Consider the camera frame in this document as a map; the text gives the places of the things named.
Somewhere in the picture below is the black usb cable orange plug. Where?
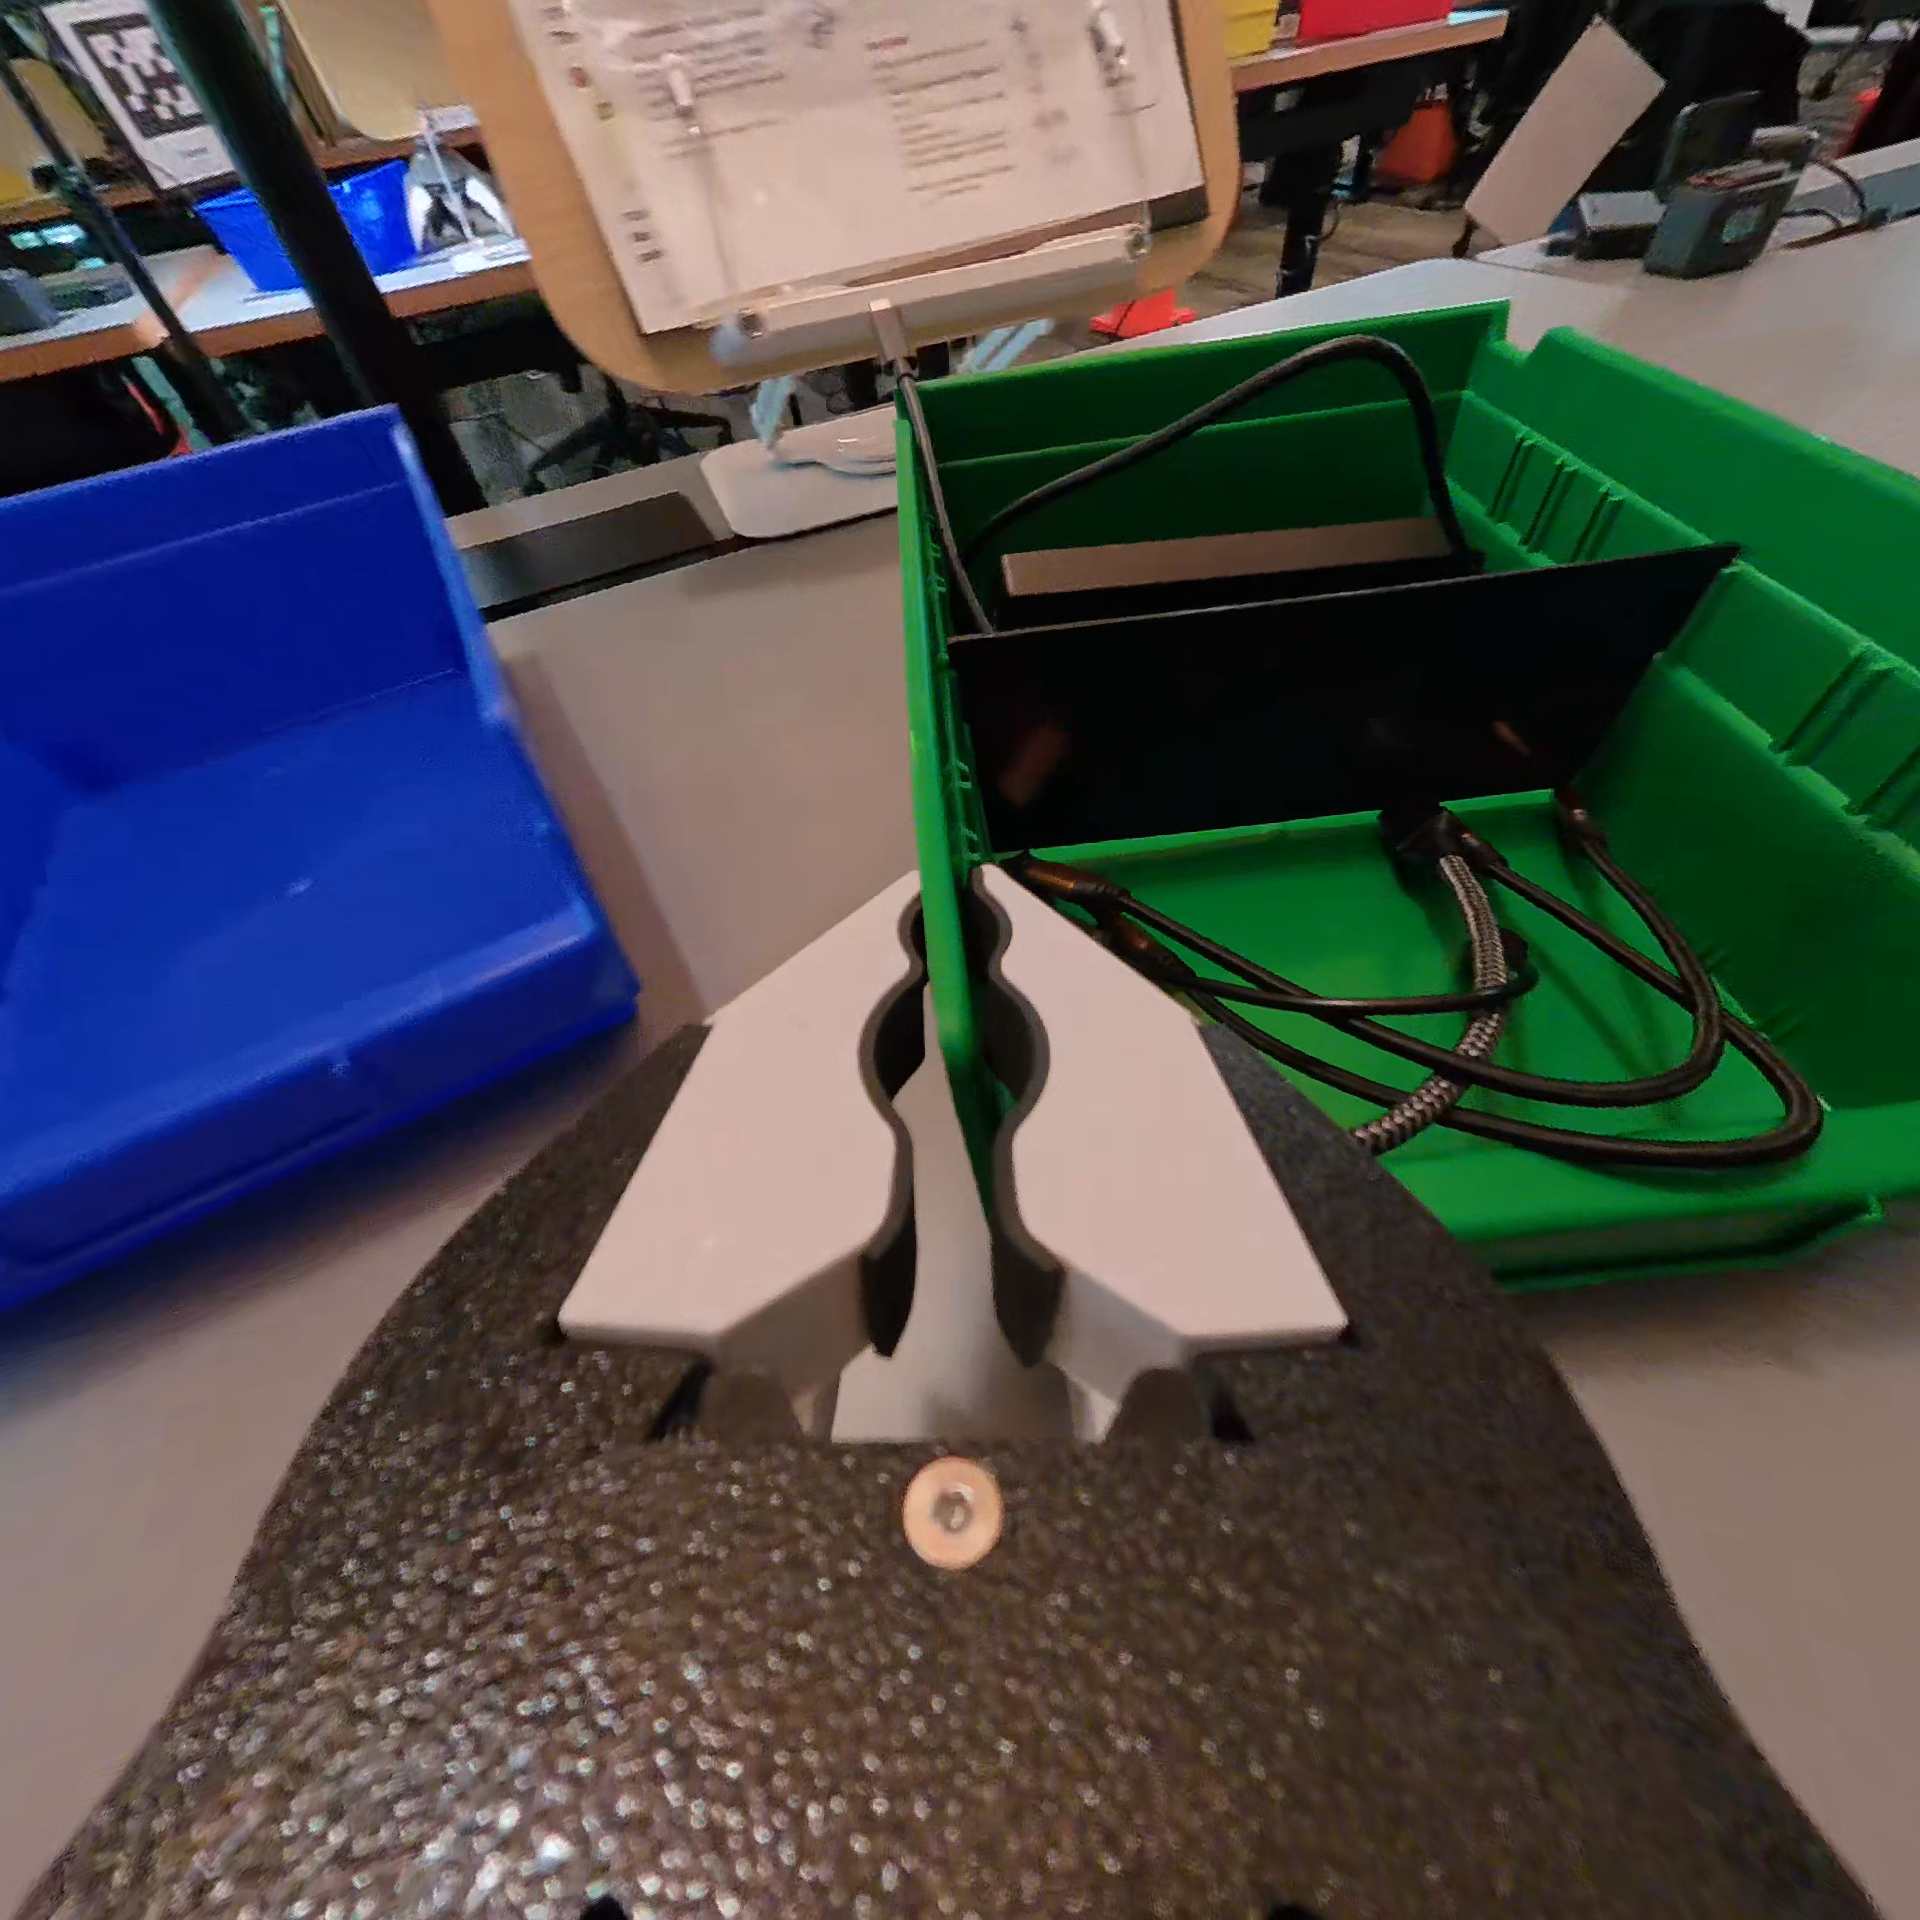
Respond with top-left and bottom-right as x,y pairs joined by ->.
1185,792 -> 1828,1172

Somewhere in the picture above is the black white marker sign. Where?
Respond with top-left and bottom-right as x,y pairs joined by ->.
44,0 -> 211,145

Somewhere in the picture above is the large blue plastic bin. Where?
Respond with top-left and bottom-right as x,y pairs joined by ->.
0,403 -> 641,1318

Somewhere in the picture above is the grey braided usb cable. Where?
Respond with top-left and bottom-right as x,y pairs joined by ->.
1351,839 -> 1535,1158

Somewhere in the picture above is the small blue plastic bin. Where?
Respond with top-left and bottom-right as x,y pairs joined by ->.
196,156 -> 414,290

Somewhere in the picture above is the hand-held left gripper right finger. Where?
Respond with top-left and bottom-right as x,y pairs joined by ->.
976,862 -> 1356,1444

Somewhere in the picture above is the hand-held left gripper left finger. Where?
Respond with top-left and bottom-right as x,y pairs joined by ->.
554,875 -> 938,1434

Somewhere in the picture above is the black bin divider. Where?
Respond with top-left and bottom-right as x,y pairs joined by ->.
948,543 -> 1741,849

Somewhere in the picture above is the grey electronic device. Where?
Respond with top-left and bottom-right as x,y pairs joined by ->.
1641,171 -> 1801,278

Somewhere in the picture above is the green plastic bin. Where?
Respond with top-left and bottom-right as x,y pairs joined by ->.
891,300 -> 1920,1293

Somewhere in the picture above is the black pole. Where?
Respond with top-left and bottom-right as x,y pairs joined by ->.
183,0 -> 490,513

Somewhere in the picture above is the wooden document stand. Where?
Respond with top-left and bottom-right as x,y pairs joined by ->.
427,0 -> 1241,543

